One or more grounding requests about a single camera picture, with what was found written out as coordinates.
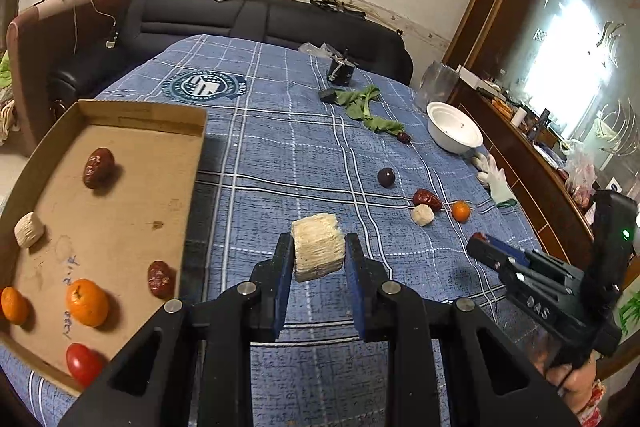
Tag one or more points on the cardboard tray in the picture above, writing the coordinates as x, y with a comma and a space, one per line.
109, 235

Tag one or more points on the blue plaid tablecloth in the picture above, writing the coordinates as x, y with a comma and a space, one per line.
274, 153

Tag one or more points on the right hand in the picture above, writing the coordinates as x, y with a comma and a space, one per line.
575, 384

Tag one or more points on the green and beige blankets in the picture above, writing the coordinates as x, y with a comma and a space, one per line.
8, 119

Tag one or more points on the brown armchair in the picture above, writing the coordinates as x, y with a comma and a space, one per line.
43, 37

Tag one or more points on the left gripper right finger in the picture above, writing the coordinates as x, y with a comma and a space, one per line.
372, 310

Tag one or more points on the green leafy vegetable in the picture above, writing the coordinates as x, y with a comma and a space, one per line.
356, 105

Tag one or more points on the large orange mandarin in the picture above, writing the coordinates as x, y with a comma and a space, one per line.
87, 302

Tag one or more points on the red jujube date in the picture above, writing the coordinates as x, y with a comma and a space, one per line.
161, 279
425, 197
480, 236
98, 168

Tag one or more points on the black leather sofa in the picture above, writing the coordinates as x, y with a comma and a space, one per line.
150, 26

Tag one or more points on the small black device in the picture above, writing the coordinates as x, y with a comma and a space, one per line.
341, 69

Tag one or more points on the white knit glove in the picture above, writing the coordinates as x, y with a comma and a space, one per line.
493, 179

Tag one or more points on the dark plum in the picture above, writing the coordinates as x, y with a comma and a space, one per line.
386, 177

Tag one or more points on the small orange mandarin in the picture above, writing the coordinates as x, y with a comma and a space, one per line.
14, 306

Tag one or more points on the clear plastic cup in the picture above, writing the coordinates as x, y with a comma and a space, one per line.
435, 85

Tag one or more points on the dark date near vegetable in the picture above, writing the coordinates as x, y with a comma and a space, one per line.
403, 137

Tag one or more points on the wooden cabinet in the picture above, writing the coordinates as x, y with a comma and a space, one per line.
556, 96

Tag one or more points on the red tomato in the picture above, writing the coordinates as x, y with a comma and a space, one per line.
85, 365

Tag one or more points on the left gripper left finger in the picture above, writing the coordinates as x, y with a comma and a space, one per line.
273, 279

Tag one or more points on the white bowl stack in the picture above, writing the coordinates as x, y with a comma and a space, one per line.
451, 129

